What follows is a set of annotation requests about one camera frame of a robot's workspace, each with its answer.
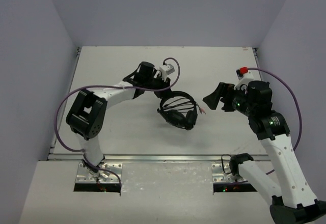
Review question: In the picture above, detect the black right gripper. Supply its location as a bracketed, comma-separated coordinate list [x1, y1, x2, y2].
[203, 82, 255, 118]

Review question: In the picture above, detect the black headset with microphone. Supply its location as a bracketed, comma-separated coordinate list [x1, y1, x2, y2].
[157, 91, 198, 130]

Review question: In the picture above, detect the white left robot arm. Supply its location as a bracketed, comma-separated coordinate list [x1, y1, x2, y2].
[66, 62, 175, 177]

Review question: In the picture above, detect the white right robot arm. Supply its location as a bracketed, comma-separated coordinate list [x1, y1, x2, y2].
[203, 80, 325, 223]

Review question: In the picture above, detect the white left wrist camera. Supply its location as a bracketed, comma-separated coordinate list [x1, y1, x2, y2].
[159, 64, 175, 78]

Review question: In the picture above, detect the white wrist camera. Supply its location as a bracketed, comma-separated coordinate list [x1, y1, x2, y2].
[159, 64, 175, 78]
[234, 67, 255, 90]

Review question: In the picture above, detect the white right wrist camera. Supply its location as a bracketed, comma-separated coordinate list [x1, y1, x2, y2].
[234, 67, 255, 90]

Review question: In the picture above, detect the thin black right base wire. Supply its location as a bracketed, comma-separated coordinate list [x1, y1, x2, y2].
[221, 153, 245, 181]

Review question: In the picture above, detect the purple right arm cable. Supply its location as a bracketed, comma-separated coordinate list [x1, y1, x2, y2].
[247, 67, 303, 184]

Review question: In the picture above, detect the right aluminium base plate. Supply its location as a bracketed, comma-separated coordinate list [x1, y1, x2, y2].
[211, 161, 247, 184]

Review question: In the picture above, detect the aluminium table rail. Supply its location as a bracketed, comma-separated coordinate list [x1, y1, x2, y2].
[48, 153, 271, 162]

